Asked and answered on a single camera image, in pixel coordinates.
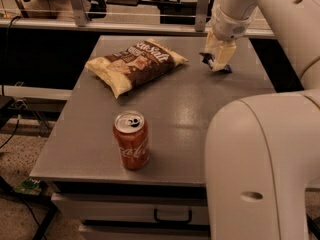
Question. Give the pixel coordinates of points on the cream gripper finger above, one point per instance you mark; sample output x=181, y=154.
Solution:
x=222, y=53
x=212, y=44

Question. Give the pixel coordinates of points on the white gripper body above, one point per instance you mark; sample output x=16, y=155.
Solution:
x=227, y=27

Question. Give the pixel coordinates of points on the blue rxbar blueberry bar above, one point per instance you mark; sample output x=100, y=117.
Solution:
x=209, y=59

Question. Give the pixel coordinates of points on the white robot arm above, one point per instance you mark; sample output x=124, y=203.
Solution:
x=262, y=152

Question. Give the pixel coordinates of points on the brown sea salt chip bag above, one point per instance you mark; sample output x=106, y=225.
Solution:
x=137, y=65

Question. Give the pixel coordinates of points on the red coca-cola can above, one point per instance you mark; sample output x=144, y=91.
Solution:
x=131, y=132

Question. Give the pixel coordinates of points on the metal railing with posts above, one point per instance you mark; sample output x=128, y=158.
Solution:
x=81, y=22

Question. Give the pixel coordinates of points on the green packet on floor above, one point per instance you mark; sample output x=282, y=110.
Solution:
x=29, y=187

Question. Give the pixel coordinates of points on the black drawer handle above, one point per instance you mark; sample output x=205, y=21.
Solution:
x=172, y=216

